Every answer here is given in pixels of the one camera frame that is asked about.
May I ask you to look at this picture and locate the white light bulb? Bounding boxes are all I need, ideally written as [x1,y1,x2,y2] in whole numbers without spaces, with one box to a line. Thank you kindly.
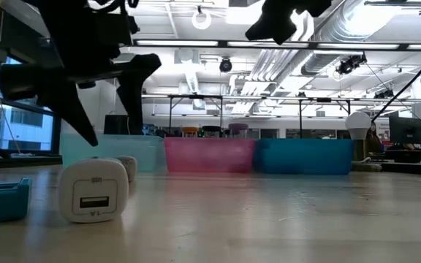
[344,111,373,141]

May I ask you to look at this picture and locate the teal digital clock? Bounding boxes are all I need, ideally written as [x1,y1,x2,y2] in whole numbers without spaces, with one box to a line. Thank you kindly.
[0,178,32,224]

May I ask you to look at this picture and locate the black box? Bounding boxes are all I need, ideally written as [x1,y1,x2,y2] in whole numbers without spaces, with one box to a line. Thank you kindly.
[103,114,131,136]

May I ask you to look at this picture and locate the pink translucent plastic bin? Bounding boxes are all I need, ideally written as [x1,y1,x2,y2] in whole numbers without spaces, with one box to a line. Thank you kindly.
[164,137,256,174]

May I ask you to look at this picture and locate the small green white-capped hourglass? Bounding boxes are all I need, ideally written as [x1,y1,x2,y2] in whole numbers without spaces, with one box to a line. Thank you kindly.
[114,156,138,183]

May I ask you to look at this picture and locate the white ceiling pipes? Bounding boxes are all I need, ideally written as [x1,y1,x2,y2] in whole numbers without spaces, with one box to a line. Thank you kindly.
[232,47,316,114]

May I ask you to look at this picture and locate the white ring lamp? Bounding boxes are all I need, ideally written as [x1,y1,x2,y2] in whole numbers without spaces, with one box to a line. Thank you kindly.
[191,9,213,31]

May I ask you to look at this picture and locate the blue plastic bin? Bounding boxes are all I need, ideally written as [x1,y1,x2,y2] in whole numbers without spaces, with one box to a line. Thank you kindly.
[253,137,355,175]

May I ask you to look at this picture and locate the silver air duct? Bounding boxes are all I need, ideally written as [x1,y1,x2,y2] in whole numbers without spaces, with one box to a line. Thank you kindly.
[301,0,379,76]

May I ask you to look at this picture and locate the black ceiling spotlight cluster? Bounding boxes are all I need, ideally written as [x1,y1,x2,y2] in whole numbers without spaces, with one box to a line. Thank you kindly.
[335,53,368,76]
[374,87,396,99]

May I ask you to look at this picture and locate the black hanging cable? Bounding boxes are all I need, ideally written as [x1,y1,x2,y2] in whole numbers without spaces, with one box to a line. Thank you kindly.
[371,34,421,123]

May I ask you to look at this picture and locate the long ceiling light strip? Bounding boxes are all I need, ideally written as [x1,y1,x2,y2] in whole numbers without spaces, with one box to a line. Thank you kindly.
[133,38,421,51]

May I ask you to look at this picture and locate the large black-framed window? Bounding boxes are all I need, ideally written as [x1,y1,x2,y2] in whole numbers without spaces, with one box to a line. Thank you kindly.
[0,54,65,154]

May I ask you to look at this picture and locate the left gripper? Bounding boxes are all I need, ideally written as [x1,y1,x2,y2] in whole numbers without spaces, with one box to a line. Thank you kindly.
[0,0,162,147]

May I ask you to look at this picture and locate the brown bulb socket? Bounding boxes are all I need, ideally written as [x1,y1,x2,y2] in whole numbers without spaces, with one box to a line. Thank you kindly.
[354,139,369,162]

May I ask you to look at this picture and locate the mauve-capped hourglass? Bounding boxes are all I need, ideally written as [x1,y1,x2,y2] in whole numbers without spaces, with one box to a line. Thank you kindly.
[227,123,249,139]

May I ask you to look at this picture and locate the green translucent plastic bin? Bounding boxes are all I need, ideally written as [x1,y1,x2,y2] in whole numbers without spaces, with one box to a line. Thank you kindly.
[59,133,166,173]

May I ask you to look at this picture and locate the white USB charger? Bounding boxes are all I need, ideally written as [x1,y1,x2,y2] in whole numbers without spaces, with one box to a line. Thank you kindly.
[58,159,129,224]

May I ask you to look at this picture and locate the person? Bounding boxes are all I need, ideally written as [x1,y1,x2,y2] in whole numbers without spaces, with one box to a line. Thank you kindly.
[365,122,385,153]

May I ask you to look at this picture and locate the black computer monitor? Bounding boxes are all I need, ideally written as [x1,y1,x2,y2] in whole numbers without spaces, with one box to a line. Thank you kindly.
[388,115,421,145]

